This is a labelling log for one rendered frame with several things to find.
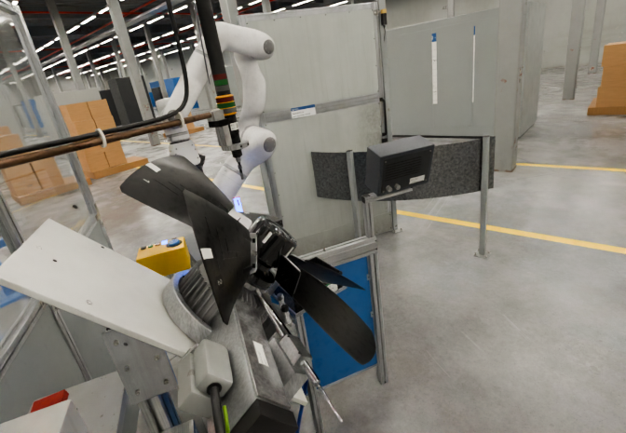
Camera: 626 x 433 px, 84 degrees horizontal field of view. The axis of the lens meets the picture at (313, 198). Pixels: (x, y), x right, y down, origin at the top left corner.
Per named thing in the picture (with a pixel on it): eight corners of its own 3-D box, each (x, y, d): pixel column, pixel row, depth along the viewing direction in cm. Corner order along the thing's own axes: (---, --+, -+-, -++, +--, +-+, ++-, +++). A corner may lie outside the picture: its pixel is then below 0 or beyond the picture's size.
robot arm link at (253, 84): (250, 156, 154) (232, 149, 165) (272, 153, 161) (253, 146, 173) (246, 32, 136) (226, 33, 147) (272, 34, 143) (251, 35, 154)
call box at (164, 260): (144, 286, 121) (135, 259, 117) (147, 272, 130) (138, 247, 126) (192, 272, 125) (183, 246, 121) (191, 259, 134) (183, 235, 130)
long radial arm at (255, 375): (198, 334, 78) (231, 293, 78) (226, 346, 81) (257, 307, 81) (209, 457, 52) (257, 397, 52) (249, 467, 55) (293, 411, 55)
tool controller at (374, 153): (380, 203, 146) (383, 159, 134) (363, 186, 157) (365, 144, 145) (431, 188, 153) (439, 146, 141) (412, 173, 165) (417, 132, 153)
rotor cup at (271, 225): (277, 297, 84) (309, 255, 84) (228, 269, 78) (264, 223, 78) (264, 269, 97) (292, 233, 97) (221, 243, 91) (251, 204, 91)
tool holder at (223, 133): (228, 154, 81) (219, 111, 78) (209, 153, 85) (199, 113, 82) (255, 143, 88) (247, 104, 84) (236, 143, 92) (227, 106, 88)
